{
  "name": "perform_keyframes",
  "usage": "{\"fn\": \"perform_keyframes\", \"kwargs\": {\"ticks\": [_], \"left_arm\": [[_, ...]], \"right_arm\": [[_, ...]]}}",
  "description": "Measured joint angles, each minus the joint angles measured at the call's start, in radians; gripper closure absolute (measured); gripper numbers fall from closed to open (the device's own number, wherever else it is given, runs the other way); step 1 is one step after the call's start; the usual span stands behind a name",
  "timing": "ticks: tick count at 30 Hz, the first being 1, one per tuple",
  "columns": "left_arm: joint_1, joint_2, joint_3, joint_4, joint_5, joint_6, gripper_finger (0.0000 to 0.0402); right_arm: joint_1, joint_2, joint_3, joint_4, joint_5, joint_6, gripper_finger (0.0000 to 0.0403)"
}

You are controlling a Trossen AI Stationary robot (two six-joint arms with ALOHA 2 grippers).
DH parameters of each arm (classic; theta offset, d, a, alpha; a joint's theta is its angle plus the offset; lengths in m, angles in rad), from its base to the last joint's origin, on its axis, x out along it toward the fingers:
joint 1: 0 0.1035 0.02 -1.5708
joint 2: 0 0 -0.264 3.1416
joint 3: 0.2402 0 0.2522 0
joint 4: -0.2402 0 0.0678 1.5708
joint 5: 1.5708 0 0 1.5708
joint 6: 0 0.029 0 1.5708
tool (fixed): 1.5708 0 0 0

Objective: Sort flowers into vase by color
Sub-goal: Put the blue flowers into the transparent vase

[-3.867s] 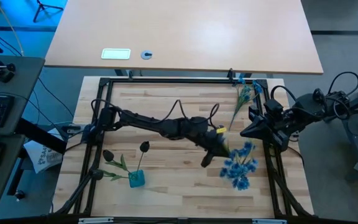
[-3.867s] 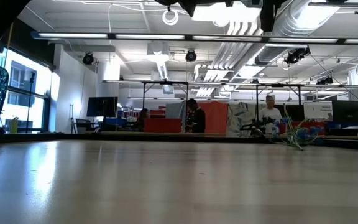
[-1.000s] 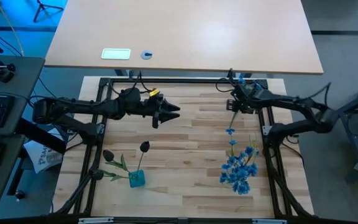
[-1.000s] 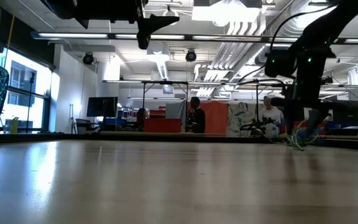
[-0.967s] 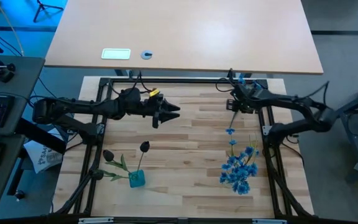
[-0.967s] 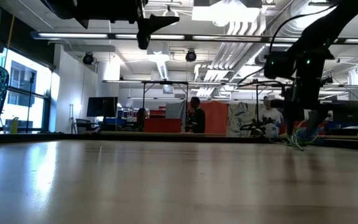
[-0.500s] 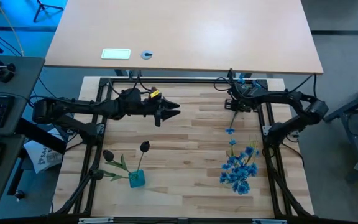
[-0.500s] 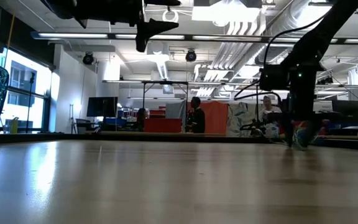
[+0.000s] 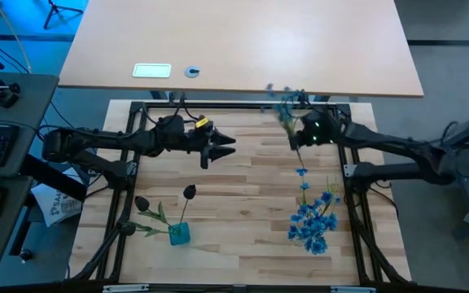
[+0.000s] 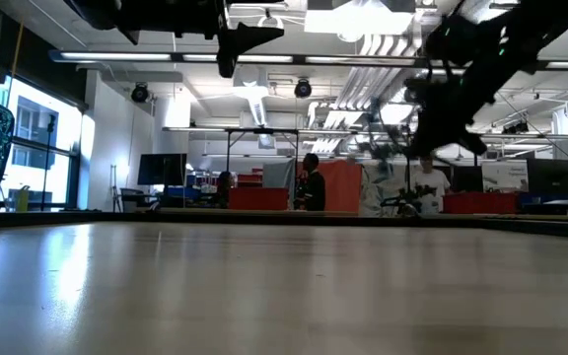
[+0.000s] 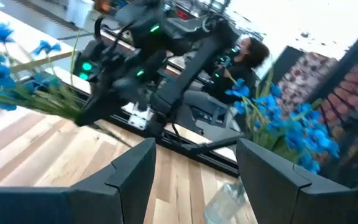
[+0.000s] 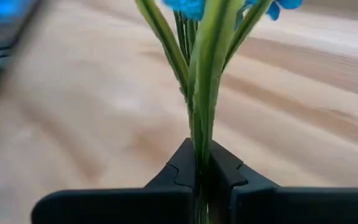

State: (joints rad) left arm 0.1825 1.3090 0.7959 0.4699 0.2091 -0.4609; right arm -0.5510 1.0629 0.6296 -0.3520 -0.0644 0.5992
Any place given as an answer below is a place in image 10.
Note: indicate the short blue flower sprig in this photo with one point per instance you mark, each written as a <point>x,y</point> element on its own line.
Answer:
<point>397,201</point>

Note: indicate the grey partition panel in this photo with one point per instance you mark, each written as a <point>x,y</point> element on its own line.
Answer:
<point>279,172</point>

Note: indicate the leaf patterned panel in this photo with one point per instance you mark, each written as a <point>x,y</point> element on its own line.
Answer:
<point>377,187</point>

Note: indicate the white poster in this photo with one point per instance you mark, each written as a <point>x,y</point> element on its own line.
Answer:
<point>506,177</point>

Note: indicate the black ceiling spotlight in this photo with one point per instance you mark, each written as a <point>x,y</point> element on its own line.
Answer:
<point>303,89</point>
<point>140,93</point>

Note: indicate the orange partition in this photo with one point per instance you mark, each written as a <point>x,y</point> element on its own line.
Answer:
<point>343,185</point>

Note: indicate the long sparse blue flower sprig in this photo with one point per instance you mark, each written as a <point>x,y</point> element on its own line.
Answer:
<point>385,150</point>

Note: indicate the black bar with light strips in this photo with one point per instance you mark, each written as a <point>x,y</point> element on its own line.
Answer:
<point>299,59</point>

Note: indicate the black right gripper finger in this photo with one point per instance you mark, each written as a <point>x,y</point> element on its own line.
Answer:
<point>439,140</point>
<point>424,133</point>

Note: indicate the red storage bin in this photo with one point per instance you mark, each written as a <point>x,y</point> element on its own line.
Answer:
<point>258,199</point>
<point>481,203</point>

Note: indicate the black computer monitor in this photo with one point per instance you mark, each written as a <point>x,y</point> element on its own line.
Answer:
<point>550,175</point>
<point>162,169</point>

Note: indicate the yellow-green bin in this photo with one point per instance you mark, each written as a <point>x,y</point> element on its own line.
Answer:
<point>22,199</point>

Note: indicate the black tripod stand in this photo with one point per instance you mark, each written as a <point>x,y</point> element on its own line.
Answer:
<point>50,123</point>

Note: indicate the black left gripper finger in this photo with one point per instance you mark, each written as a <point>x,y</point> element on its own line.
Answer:
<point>252,35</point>

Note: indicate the black aluminium table frame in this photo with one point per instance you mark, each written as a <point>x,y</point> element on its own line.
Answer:
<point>264,218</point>

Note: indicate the person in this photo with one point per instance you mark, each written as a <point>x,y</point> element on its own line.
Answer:
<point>434,180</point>
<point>225,190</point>
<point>313,190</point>

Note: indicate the white ceiling light panel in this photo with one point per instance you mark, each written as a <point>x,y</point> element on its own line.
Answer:
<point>358,22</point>

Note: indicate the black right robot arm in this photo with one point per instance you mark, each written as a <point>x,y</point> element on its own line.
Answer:
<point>525,34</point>

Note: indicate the black frame clamp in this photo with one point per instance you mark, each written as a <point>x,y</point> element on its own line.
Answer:
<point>408,211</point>

